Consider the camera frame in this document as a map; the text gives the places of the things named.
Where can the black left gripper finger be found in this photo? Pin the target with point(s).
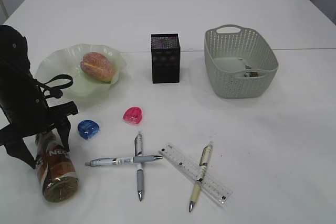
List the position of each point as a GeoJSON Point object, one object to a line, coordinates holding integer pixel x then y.
{"type": "Point", "coordinates": [18, 149]}
{"type": "Point", "coordinates": [63, 128]}

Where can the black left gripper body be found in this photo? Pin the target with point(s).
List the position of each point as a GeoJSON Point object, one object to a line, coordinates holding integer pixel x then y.
{"type": "Point", "coordinates": [23, 101]}

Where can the brown coffee bottle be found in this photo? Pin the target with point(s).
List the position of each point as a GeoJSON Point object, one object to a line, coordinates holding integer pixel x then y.
{"type": "Point", "coordinates": [56, 174]}

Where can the sugared bread roll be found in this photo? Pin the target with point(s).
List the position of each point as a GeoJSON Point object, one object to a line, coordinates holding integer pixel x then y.
{"type": "Point", "coordinates": [98, 67]}

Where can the paper ball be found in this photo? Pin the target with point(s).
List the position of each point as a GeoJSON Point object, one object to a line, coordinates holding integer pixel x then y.
{"type": "Point", "coordinates": [251, 74]}

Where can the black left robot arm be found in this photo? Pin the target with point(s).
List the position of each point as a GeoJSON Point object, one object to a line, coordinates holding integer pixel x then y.
{"type": "Point", "coordinates": [14, 57]}

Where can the blue pencil sharpener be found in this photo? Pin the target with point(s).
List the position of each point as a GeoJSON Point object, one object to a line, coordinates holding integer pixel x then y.
{"type": "Point", "coordinates": [88, 129]}

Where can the pale green wavy plate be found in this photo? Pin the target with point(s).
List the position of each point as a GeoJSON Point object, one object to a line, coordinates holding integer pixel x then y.
{"type": "Point", "coordinates": [67, 61]}

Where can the grey pen lying horizontal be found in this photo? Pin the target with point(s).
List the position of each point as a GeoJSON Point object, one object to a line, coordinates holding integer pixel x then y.
{"type": "Point", "coordinates": [123, 160]}

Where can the pink pencil sharpener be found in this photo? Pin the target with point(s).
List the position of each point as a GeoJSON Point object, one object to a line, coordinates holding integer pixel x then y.
{"type": "Point", "coordinates": [133, 115]}

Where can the grey pen lying vertical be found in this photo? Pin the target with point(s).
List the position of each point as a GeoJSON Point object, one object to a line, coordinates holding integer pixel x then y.
{"type": "Point", "coordinates": [138, 147]}

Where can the grey-green plastic basket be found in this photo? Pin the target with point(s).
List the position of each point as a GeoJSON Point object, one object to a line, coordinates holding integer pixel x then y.
{"type": "Point", "coordinates": [229, 55]}

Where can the black mesh pen holder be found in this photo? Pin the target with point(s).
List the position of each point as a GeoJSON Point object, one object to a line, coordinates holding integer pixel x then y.
{"type": "Point", "coordinates": [165, 55]}

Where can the beige patterned pen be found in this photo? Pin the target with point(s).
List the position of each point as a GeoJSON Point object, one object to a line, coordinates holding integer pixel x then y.
{"type": "Point", "coordinates": [205, 157]}

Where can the clear plastic ruler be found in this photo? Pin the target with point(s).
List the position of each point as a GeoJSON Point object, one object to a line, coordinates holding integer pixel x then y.
{"type": "Point", "coordinates": [212, 187]}

